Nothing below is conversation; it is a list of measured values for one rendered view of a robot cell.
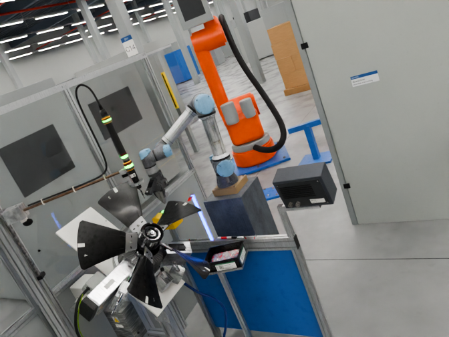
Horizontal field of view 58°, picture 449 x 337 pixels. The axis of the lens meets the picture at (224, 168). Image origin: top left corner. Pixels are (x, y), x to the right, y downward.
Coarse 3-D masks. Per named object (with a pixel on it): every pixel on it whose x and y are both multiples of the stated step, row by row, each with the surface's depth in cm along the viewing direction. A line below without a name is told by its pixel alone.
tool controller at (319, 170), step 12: (288, 168) 206; (300, 168) 201; (312, 168) 196; (324, 168) 194; (276, 180) 203; (288, 180) 199; (300, 180) 195; (312, 180) 192; (324, 180) 192; (288, 192) 204; (300, 192) 201; (312, 192) 197; (324, 192) 195; (336, 192) 204; (288, 204) 210; (300, 204) 206; (312, 204) 203; (324, 204) 201
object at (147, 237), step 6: (144, 228) 204; (150, 228) 204; (156, 228) 207; (138, 234) 204; (144, 234) 201; (150, 234) 203; (156, 234) 203; (162, 234) 204; (138, 240) 203; (144, 240) 199; (150, 240) 199; (156, 240) 200; (138, 246) 206; (156, 246) 204; (138, 252) 205; (156, 252) 209
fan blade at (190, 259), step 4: (172, 248) 206; (176, 252) 203; (180, 252) 209; (180, 256) 202; (184, 256) 205; (188, 256) 211; (188, 260) 204; (192, 260) 207; (196, 260) 213; (200, 260) 217; (204, 260) 220; (192, 264) 203; (196, 264) 205; (200, 264) 210; (208, 264) 217; (196, 268) 202; (200, 268) 204; (204, 268) 208; (208, 268) 211; (200, 272) 201; (204, 272) 204; (208, 272) 207; (204, 276) 200
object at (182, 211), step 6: (168, 204) 235; (180, 204) 233; (186, 204) 232; (168, 210) 229; (174, 210) 228; (180, 210) 226; (186, 210) 226; (192, 210) 226; (198, 210) 227; (162, 216) 226; (168, 216) 223; (174, 216) 221; (180, 216) 220; (186, 216) 220; (162, 222) 219; (168, 222) 216; (174, 222) 216
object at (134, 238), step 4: (128, 236) 201; (132, 236) 202; (136, 236) 203; (128, 240) 201; (132, 240) 202; (136, 240) 203; (128, 244) 201; (132, 244) 203; (136, 244) 204; (128, 248) 202; (132, 248) 203; (136, 248) 204
